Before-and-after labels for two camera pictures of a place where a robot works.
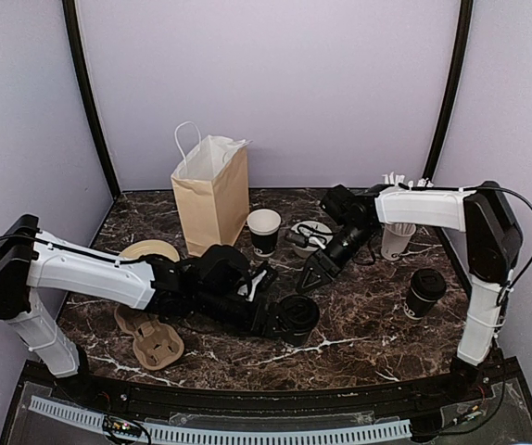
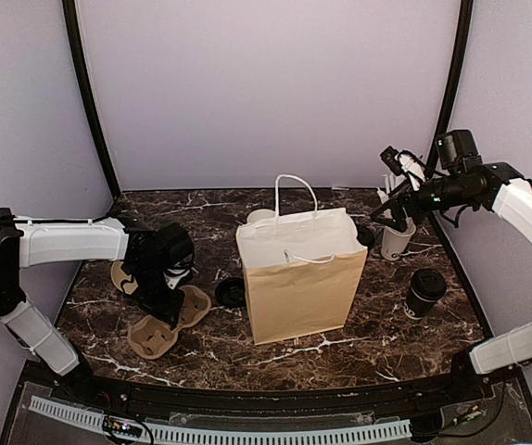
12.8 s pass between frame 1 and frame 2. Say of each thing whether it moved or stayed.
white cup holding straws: stayed
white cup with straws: stayed
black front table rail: stayed
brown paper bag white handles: moved
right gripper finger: moved
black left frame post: stayed
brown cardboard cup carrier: moved
